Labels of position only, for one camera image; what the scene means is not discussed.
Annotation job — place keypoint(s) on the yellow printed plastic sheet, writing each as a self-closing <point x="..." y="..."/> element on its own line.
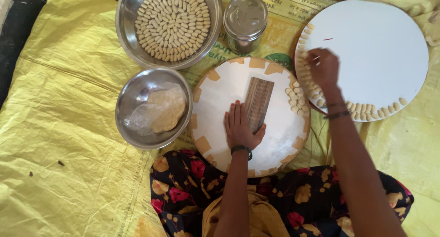
<point x="68" y="127"/>

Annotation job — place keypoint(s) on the mustard yellow garment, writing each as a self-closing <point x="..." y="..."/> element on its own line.
<point x="264" y="216"/>

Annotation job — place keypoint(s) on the steel canister with lid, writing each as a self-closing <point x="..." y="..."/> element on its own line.
<point x="245" y="20"/>

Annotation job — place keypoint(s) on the black wrist bangle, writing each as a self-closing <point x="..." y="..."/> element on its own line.
<point x="241" y="148"/>

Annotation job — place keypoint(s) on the person's right fingers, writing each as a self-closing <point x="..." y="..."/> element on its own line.
<point x="310" y="60"/>

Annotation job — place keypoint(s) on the curved row of dough shells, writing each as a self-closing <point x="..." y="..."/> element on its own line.
<point x="361" y="109"/>

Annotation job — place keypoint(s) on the tan dough lump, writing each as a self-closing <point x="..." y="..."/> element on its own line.
<point x="168" y="109"/>

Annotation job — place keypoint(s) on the small steel bowl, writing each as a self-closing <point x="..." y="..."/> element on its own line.
<point x="137" y="134"/>

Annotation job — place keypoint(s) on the ridged wooden board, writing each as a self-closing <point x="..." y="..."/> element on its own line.
<point x="258" y="99"/>

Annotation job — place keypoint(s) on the black floor mat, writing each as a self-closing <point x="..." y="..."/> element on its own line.
<point x="17" y="30"/>

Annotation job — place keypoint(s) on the black floral garment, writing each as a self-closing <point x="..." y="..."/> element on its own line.
<point x="178" y="189"/>

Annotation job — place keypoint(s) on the person's right hand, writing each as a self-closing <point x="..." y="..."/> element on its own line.
<point x="326" y="70"/>

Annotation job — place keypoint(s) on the large clean round white board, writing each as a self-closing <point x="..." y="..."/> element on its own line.
<point x="371" y="51"/>

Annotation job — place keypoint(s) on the dough shells arranged in circles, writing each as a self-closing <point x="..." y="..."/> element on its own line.
<point x="172" y="23"/>

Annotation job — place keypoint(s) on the clear plastic wrap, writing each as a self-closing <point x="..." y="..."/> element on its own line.
<point x="137" y="118"/>

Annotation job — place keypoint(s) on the large steel bowl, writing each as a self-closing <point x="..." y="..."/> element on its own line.
<point x="127" y="30"/>

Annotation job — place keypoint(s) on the small heap of dough shells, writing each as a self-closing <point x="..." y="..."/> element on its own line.
<point x="296" y="99"/>

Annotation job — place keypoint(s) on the worn round white board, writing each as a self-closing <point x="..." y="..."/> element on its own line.
<point x="227" y="82"/>

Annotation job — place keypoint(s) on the person's left hand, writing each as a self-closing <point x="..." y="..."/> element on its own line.
<point x="240" y="134"/>

